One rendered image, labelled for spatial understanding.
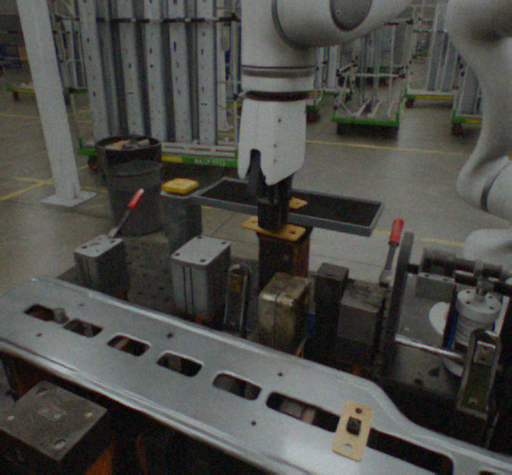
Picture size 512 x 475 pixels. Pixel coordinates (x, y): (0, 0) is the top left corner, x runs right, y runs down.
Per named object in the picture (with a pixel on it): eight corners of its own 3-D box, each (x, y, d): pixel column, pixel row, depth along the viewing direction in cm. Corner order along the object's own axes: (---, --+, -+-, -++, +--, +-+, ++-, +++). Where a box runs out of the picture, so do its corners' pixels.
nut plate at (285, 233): (239, 227, 57) (239, 219, 57) (253, 217, 60) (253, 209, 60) (294, 241, 53) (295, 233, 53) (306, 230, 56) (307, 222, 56)
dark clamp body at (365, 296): (309, 470, 81) (322, 306, 66) (329, 418, 92) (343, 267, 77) (366, 495, 77) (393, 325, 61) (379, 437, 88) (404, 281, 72)
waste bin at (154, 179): (91, 235, 330) (75, 145, 301) (132, 210, 376) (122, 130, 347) (145, 246, 314) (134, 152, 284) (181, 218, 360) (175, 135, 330)
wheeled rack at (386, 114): (397, 140, 620) (416, 7, 549) (329, 135, 651) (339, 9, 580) (401, 117, 784) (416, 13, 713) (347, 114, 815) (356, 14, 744)
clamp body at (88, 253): (88, 382, 101) (61, 251, 87) (120, 352, 110) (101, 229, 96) (119, 396, 97) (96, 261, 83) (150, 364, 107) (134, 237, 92)
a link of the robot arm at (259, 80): (265, 61, 54) (265, 86, 55) (227, 66, 47) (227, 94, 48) (326, 64, 50) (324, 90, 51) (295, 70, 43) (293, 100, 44)
